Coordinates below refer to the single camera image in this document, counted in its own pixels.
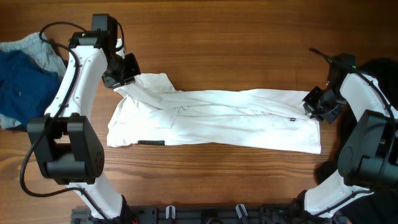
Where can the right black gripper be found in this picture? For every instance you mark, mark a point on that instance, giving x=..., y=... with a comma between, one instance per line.
x=308, y=106

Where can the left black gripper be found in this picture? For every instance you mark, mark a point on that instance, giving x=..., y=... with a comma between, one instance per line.
x=133, y=71

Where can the white t-shirt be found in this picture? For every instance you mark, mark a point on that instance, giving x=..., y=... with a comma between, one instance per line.
x=152, y=111

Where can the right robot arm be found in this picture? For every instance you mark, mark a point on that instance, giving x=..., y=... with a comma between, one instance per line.
x=367, y=160

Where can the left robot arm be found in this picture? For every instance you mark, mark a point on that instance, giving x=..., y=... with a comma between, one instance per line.
x=64, y=143

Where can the black garment right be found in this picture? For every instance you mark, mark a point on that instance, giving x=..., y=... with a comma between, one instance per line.
x=385, y=70

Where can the folded light denim garment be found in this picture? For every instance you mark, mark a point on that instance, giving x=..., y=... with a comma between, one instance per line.
x=41, y=52

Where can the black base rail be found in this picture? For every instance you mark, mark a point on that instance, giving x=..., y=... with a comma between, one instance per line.
x=239, y=214

